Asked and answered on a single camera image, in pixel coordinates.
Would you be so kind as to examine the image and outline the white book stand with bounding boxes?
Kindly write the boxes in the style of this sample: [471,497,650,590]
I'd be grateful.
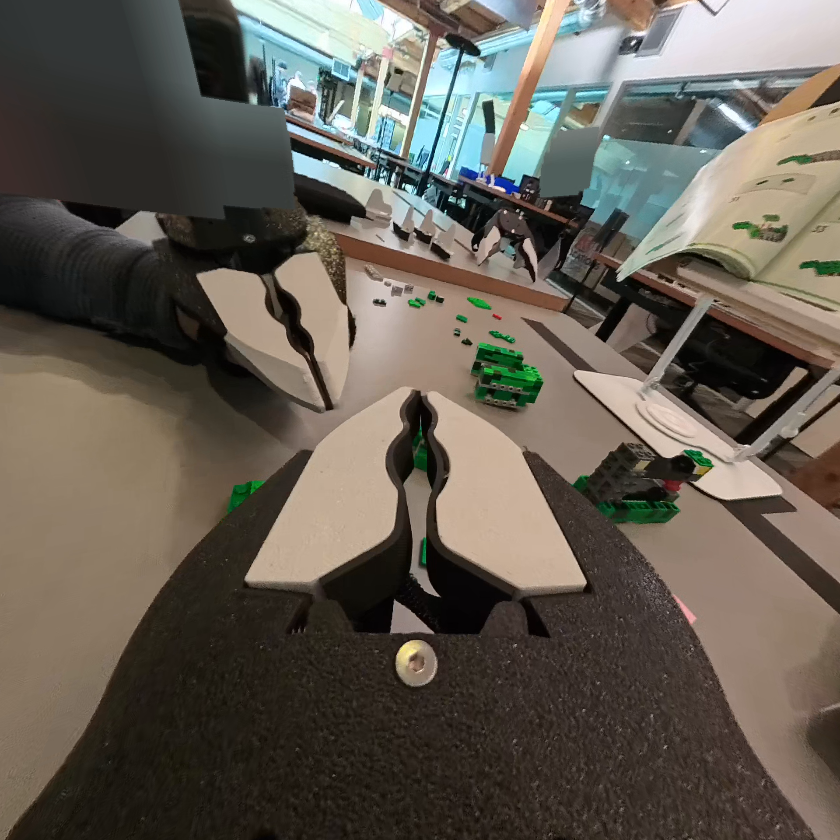
[574,295,840,501]

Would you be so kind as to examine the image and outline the black and white gripper tool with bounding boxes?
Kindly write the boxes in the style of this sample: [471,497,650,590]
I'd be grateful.
[471,205,540,284]

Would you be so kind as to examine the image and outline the thin wooden post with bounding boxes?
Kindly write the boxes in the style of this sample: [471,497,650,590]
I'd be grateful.
[402,33,439,158]

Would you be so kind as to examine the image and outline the wall vent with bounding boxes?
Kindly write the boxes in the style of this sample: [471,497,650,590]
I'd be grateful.
[640,8,683,56]

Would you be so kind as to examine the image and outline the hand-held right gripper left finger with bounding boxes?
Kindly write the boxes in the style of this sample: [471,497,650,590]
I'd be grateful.
[244,387,422,631]

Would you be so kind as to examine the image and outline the person's left forearm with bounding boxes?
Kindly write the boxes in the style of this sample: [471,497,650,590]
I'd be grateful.
[0,197,193,350]

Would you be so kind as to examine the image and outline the green brick assembly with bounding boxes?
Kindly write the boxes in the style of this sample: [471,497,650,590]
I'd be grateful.
[470,341,546,412]

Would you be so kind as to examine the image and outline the black office chair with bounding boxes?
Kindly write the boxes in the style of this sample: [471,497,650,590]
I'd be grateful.
[659,322,811,403]

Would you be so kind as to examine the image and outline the wooden-edged side table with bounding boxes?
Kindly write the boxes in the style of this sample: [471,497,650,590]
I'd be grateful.
[591,252,840,368]

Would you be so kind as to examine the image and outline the thick wooden post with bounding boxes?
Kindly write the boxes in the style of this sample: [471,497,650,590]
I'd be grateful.
[489,0,572,175]

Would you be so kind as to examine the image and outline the grey black brick model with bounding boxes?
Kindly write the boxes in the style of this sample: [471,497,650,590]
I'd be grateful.
[573,442,715,526]

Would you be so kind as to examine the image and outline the scattered small loose bricks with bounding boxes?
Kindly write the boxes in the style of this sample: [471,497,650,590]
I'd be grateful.
[364,262,519,349]

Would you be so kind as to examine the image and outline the grey desk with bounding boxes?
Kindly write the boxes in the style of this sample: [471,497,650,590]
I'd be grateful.
[0,210,840,840]

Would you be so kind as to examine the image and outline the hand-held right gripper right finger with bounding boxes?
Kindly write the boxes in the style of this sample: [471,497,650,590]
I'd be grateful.
[422,390,588,634]

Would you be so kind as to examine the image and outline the open instruction booklet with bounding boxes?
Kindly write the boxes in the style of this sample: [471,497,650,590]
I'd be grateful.
[617,101,840,311]

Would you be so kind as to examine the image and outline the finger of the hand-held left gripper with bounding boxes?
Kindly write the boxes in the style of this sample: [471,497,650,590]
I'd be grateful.
[197,270,328,413]
[272,252,352,405]

